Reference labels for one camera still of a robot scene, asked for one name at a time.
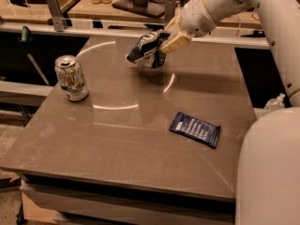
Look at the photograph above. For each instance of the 7up soda can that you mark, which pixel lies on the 7up soda can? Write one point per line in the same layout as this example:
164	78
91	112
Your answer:
70	77

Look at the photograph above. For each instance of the left metal bracket post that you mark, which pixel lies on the left metal bracket post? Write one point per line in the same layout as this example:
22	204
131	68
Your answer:
57	19

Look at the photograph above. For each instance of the metal rail bar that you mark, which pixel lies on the metal rail bar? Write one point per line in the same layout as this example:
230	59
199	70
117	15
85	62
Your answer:
243	42

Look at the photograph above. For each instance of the black monitor stand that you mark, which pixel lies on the black monitor stand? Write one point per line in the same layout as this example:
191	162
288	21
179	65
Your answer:
141	7

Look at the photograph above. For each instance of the metal bracket post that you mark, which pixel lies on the metal bracket post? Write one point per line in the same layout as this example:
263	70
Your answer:
57	19
169	13

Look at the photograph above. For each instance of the blue chip bag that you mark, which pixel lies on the blue chip bag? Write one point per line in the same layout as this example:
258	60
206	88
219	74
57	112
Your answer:
145	53

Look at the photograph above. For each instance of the crumpled plastic bottle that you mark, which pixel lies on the crumpled plastic bottle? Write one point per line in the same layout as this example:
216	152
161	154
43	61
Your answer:
274	104

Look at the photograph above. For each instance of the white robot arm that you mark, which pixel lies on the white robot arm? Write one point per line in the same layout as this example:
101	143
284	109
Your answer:
268	178

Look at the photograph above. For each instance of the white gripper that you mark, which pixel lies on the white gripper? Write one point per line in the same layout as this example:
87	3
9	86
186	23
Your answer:
196	20

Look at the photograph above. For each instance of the flat dark blue snack packet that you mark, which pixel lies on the flat dark blue snack packet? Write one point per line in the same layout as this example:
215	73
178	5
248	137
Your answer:
195	129

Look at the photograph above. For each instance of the right metal bracket post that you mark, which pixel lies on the right metal bracket post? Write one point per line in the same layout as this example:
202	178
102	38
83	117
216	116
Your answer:
169	13

